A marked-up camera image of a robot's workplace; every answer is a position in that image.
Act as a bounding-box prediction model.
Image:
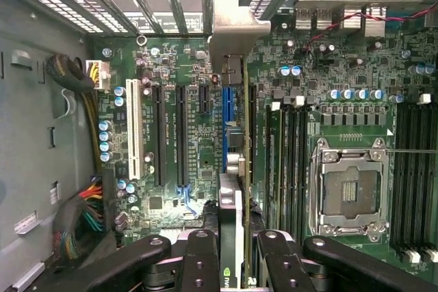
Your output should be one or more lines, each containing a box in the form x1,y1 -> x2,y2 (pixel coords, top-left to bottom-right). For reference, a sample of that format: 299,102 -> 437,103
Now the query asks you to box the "silver rear port housing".
364,4 -> 387,38
344,4 -> 363,31

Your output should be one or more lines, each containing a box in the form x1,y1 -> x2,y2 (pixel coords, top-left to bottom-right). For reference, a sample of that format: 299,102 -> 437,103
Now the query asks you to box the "silver socket locking lever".
383,147 -> 438,155

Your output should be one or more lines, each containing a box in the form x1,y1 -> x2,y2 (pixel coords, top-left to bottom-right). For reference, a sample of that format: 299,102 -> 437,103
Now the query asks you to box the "white power connector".
83,59 -> 111,92

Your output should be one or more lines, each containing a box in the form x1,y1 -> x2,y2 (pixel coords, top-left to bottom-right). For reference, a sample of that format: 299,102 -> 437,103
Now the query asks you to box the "short black expansion slot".
198,85 -> 211,115

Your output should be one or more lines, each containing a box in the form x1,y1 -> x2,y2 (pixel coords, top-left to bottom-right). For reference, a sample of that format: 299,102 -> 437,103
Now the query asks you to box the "white expansion slot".
125,78 -> 145,181

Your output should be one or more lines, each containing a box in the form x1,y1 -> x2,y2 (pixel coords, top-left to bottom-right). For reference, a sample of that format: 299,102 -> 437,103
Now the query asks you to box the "silver USB port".
294,8 -> 313,29
316,8 -> 333,29

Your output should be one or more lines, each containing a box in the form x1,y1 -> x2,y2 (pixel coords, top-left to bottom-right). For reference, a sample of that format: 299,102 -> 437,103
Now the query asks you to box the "long black expansion slot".
175,85 -> 190,189
246,85 -> 258,185
151,85 -> 168,187

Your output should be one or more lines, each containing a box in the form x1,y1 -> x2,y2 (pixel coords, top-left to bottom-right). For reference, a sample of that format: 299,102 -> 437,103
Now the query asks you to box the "green motherboard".
85,14 -> 438,272

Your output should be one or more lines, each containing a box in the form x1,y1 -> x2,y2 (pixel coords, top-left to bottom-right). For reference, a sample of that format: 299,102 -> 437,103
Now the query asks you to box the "white wire loop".
61,88 -> 77,118

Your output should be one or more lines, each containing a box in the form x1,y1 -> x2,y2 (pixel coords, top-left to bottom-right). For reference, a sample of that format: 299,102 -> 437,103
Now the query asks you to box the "coloured wire bundle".
51,174 -> 117,262

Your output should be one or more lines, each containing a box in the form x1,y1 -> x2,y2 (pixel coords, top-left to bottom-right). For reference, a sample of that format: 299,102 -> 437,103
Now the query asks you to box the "blue expansion slot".
221,86 -> 237,174

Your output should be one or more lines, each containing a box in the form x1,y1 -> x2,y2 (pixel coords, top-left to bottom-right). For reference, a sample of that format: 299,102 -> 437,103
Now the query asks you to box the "black sleeved power cable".
46,53 -> 103,172

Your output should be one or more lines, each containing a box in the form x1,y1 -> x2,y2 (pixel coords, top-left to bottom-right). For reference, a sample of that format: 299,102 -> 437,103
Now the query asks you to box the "black empty RAM slot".
283,105 -> 294,235
301,105 -> 310,235
430,100 -> 438,262
293,95 -> 302,235
393,100 -> 407,255
418,93 -> 431,262
406,100 -> 419,262

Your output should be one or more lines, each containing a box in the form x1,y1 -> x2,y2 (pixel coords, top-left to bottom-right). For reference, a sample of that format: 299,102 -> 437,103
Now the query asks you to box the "CPU socket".
307,136 -> 391,238

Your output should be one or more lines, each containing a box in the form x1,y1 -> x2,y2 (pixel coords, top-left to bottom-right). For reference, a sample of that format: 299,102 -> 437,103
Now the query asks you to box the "open black PC case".
0,0 -> 438,292

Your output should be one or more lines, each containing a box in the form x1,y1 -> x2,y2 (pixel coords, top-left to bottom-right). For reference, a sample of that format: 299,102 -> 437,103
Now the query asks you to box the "red black twisted wire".
302,0 -> 438,53

